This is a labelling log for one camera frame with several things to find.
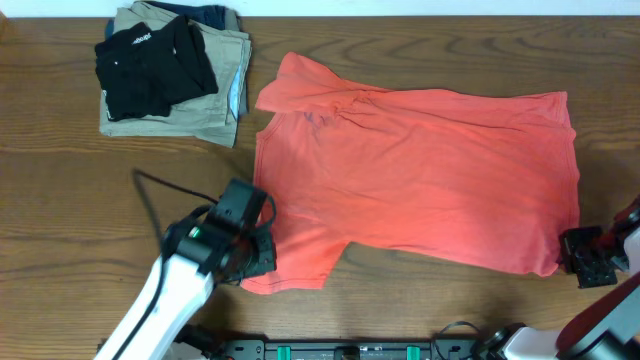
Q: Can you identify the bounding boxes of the orange soccer t-shirt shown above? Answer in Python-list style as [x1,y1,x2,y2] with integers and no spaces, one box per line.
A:
[242,52,580,295]

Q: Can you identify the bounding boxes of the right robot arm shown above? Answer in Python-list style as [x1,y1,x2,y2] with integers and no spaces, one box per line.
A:
[472,199,639,360]

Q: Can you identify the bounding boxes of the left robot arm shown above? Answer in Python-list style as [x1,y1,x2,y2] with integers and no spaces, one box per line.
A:
[96,217,276,359]

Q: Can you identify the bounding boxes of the khaki folded pants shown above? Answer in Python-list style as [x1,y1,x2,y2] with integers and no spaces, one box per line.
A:
[99,20,251,148]

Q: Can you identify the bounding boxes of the grey folded garment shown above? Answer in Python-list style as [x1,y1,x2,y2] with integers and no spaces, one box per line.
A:
[225,8,249,116]

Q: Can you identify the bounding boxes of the black folded garment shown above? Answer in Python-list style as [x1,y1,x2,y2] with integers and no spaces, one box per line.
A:
[95,16,218,122]

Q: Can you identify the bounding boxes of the navy folded garment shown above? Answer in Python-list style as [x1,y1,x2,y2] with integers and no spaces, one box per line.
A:
[105,1,240,39]

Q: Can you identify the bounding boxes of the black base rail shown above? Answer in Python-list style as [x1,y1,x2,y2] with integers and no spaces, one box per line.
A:
[174,324,481,360]

